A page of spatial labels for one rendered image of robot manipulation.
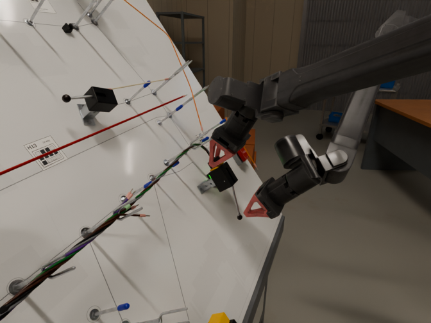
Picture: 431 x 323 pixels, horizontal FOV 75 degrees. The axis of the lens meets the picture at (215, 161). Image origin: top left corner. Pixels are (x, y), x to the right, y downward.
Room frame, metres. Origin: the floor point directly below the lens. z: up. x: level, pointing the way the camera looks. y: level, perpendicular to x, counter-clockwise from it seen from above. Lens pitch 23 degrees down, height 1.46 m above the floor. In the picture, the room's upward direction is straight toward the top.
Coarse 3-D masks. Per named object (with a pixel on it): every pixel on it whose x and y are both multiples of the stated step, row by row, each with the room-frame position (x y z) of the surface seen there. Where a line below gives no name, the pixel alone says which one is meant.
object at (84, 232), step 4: (132, 200) 0.33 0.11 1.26; (124, 204) 0.33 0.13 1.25; (116, 208) 0.34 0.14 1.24; (120, 208) 0.34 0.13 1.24; (140, 208) 0.33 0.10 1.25; (112, 212) 0.34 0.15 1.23; (132, 212) 0.33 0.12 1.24; (136, 212) 0.33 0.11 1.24; (124, 216) 0.34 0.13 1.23; (128, 216) 0.33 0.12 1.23; (104, 220) 0.35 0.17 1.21; (100, 224) 0.35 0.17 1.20; (84, 228) 0.38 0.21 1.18; (88, 228) 0.38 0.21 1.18; (92, 228) 0.36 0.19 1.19; (84, 232) 0.37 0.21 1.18; (88, 232) 0.37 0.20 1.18; (84, 236) 0.37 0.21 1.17
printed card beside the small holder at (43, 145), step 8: (48, 136) 0.45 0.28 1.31; (24, 144) 0.42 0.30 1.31; (32, 144) 0.42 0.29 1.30; (40, 144) 0.43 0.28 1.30; (48, 144) 0.44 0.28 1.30; (56, 144) 0.45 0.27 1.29; (32, 152) 0.41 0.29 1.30; (40, 152) 0.42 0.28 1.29; (56, 152) 0.44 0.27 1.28; (40, 160) 0.41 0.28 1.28; (48, 160) 0.42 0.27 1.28; (56, 160) 0.43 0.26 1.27; (64, 160) 0.44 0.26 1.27; (48, 168) 0.41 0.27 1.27
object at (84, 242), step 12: (144, 216) 0.37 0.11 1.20; (96, 228) 0.31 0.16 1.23; (84, 240) 0.29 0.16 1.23; (72, 252) 0.27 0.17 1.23; (60, 264) 0.25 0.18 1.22; (36, 276) 0.23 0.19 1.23; (48, 276) 0.23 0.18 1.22; (24, 288) 0.21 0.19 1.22; (12, 300) 0.20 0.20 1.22; (0, 312) 0.19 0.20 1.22
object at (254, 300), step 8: (280, 224) 0.82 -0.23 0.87; (280, 232) 0.80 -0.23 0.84; (272, 248) 0.70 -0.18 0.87; (272, 256) 0.69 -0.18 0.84; (264, 264) 0.63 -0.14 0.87; (264, 272) 0.60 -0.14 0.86; (264, 280) 0.60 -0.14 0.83; (256, 288) 0.54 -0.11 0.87; (256, 296) 0.52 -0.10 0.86; (256, 304) 0.52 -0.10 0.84; (248, 312) 0.47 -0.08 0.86; (248, 320) 0.45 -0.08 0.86
